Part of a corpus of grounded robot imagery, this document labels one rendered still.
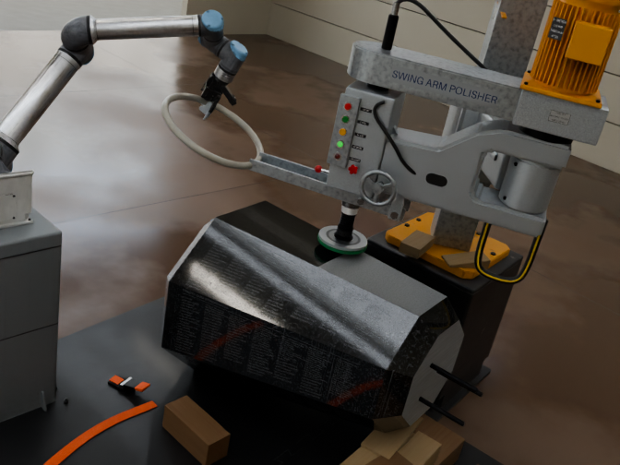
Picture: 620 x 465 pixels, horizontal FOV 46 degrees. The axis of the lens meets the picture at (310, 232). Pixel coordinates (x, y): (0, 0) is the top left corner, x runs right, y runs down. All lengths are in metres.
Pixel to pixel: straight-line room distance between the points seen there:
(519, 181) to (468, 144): 0.24
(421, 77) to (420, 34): 7.19
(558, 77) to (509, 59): 0.64
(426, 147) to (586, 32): 0.69
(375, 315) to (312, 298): 0.27
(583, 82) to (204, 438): 1.99
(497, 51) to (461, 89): 0.62
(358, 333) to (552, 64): 1.20
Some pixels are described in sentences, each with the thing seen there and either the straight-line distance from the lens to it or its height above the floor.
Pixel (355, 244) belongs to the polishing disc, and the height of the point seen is 0.91.
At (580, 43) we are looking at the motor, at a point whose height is 1.92.
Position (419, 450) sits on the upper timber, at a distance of 3.15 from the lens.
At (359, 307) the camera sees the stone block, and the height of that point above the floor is 0.80.
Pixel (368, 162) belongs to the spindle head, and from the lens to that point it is 2.86.
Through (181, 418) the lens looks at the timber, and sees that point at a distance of 3.19.
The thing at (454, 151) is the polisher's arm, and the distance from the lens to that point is 2.80.
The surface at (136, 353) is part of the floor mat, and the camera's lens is 3.72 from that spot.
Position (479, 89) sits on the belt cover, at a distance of 2.72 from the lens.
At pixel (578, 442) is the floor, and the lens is 4.00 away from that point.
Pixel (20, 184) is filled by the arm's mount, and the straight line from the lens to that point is 2.95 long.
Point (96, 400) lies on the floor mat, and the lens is 3.44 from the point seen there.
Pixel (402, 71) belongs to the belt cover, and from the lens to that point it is 2.76.
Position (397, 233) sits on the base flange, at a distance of 3.58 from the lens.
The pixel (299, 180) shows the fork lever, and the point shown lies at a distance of 3.03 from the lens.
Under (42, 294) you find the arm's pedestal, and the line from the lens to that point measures 3.08.
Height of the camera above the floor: 2.22
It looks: 25 degrees down
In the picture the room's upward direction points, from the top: 12 degrees clockwise
